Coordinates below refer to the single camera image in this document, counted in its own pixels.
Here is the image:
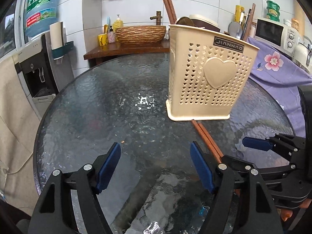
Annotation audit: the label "large steel spoon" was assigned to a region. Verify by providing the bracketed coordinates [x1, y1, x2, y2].
[228, 21, 242, 39]

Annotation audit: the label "brown wooden chopstick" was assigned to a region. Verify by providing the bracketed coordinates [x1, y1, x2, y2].
[163, 0, 175, 24]
[191, 119, 222, 164]
[167, 0, 177, 24]
[198, 123, 224, 158]

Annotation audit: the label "black chopstick gold band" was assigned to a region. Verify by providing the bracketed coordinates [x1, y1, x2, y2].
[243, 9, 251, 41]

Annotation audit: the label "dark steel ornate spoon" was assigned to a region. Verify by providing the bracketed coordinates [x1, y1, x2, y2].
[175, 16, 196, 27]

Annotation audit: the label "purple floral cloth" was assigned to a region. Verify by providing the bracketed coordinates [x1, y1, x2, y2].
[247, 37, 311, 137]

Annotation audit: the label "beige plastic utensil holder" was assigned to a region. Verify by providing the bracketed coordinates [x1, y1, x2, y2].
[166, 24, 259, 121]

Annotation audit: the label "beige cloth cover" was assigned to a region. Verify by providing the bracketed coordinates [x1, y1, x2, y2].
[1, 54, 40, 215]

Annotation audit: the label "water dispenser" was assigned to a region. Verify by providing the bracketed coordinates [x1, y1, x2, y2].
[15, 31, 74, 119]

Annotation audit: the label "brown wooden counter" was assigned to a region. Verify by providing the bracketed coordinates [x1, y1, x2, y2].
[83, 39, 170, 68]

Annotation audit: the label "white microwave oven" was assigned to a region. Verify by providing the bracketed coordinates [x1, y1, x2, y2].
[254, 18, 300, 57]

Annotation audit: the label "yellow mug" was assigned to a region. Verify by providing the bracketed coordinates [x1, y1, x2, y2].
[98, 33, 109, 47]

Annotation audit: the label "paper cup stack holder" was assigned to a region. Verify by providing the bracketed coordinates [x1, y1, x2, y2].
[50, 22, 74, 60]

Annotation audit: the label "woven basket sink bowl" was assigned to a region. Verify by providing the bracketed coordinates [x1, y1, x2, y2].
[115, 25, 166, 45]

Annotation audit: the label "green stacked bowls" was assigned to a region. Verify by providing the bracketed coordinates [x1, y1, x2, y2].
[266, 0, 280, 22]

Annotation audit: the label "yellow roll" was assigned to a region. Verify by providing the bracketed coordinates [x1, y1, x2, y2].
[234, 5, 245, 24]

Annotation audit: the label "brown white rice cooker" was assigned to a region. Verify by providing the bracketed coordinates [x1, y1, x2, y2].
[189, 14, 221, 32]

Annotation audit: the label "yellow soap bottle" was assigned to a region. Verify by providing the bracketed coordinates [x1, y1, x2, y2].
[113, 14, 124, 33]

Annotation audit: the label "bronze faucet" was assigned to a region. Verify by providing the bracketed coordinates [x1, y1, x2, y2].
[150, 11, 162, 26]

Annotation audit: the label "blue water jug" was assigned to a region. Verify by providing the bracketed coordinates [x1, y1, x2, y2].
[25, 0, 58, 38]

